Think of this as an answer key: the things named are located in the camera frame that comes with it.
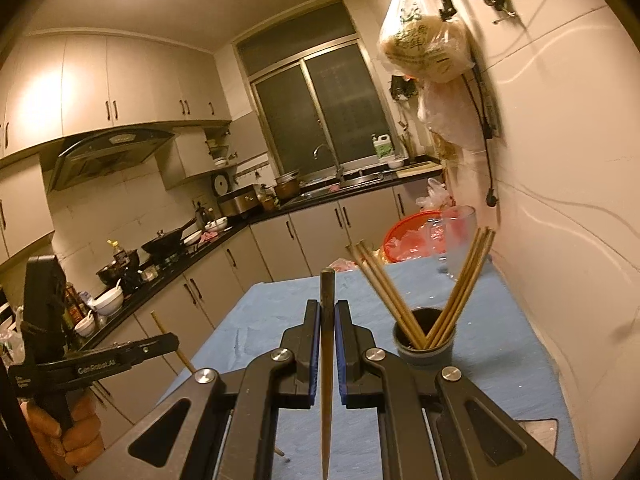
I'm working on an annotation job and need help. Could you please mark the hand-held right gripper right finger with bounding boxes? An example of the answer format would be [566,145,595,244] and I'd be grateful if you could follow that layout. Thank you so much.
[335,299,583,480]

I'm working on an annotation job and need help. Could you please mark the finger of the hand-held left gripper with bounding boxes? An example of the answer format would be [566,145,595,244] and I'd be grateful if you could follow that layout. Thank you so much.
[116,331,181,362]

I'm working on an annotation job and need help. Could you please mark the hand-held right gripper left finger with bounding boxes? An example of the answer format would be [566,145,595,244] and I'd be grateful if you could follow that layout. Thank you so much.
[75,299,322,480]

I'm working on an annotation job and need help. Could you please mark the dark wooden chopstick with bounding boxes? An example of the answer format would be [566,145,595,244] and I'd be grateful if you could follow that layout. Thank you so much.
[319,268,337,480]

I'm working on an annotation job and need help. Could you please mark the bunch of wooden chopsticks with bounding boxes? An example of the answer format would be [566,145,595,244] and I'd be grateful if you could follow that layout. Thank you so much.
[346,226,497,352]

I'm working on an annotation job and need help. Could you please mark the dark round utensil holder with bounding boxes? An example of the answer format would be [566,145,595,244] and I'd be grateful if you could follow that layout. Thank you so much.
[392,306,457,369]

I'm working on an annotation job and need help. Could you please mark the person's left hand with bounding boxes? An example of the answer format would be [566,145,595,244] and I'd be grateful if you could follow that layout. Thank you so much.
[24,389,104,480]

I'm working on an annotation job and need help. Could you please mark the dark sauce bottle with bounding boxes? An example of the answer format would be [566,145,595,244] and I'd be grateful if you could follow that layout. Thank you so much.
[63,282,87,326]

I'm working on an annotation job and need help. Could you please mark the large white bowl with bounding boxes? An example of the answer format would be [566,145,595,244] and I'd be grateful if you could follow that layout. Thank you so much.
[92,287,125,317]

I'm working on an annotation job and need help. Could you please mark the dark cooking pot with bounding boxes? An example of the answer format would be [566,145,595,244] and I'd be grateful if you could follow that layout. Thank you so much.
[95,249,141,287]

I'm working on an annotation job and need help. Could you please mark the black wok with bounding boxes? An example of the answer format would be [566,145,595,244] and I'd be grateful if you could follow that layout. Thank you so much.
[141,217,199,262]

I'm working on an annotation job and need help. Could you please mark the lower kitchen cabinets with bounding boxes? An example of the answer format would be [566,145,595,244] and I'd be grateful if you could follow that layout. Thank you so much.
[85,182,446,426]

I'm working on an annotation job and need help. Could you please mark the kitchen cabinets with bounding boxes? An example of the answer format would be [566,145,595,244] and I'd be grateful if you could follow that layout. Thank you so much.
[85,182,446,426]
[0,32,234,266]

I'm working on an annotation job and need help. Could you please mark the red basket with plastic bag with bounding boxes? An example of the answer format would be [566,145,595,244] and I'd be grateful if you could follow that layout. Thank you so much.
[381,211,447,264]

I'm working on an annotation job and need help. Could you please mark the black kitchen counter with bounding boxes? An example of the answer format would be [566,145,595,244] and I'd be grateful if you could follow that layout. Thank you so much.
[75,170,446,356]

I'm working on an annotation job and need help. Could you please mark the blue table cloth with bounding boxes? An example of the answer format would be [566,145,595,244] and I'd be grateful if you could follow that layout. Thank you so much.
[157,255,576,480]

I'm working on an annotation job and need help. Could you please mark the clear glass cup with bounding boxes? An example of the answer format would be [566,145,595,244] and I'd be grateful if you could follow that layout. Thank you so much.
[439,204,479,281]

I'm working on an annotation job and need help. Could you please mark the black range hood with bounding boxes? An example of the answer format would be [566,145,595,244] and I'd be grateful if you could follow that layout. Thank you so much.
[49,127,177,192]

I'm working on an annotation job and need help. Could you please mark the brown pot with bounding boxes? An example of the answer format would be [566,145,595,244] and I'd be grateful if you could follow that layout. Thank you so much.
[273,169,301,200]

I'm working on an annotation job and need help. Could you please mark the steel sink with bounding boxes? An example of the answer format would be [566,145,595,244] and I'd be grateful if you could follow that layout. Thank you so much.
[299,172,387,199]

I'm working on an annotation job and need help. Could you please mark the white plastic bag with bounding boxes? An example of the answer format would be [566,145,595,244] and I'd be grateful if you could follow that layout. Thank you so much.
[415,177,454,211]

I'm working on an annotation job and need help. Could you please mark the metal faucet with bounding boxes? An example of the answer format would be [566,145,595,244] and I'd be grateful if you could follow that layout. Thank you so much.
[313,143,346,182]

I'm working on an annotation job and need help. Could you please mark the cutting board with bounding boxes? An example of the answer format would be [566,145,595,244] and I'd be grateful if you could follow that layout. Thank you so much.
[396,162,444,179]

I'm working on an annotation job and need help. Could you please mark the upper kitchen cabinets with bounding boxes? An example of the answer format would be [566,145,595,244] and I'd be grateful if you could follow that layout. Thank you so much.
[0,32,234,266]

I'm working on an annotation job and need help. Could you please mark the kitchen window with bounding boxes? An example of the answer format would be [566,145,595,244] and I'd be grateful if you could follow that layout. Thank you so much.
[234,0,397,177]

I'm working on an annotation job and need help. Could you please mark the hanging clear plastic bag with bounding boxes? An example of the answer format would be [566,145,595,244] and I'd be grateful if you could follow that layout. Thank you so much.
[417,80,492,152]

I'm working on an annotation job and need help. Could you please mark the hanging bag of buns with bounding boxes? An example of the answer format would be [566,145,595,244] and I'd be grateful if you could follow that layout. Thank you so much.
[377,0,474,84]

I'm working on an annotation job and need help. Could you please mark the wall shelf with bowls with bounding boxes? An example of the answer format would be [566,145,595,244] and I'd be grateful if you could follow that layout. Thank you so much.
[204,127,239,169]

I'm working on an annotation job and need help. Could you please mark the black cable with plug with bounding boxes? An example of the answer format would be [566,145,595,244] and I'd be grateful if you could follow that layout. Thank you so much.
[462,67,501,209]

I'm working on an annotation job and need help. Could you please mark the small black wall device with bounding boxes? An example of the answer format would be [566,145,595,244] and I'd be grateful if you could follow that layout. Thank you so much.
[389,74,416,102]

